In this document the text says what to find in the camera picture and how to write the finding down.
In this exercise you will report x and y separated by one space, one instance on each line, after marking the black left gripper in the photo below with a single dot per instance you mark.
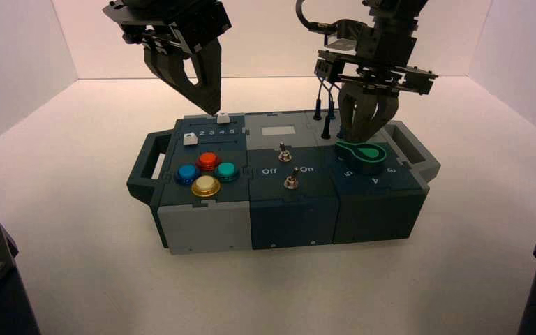
180 21

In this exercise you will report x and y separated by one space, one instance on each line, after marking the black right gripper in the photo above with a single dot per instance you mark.
393 41

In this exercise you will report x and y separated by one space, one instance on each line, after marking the green rotary knob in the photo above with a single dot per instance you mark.
365 159

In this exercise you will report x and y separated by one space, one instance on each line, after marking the white slider cap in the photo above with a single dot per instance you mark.
190 140
222 119

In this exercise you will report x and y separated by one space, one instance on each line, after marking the red push button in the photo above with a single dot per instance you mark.
209 160

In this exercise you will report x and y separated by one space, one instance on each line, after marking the grey display window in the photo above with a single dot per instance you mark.
278 131

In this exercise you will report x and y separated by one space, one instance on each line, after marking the blue push button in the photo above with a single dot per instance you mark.
187 173

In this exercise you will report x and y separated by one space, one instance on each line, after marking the teal push button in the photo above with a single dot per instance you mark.
226 170

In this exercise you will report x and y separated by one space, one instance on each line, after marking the yellow push button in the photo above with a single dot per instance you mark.
206 186

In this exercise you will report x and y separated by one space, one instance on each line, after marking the grey and teal control box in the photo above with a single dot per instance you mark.
291 222

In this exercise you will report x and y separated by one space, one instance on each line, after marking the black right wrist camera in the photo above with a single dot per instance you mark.
346 41

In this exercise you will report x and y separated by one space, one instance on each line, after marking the metal toggle switch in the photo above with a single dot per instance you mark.
290 182
284 155

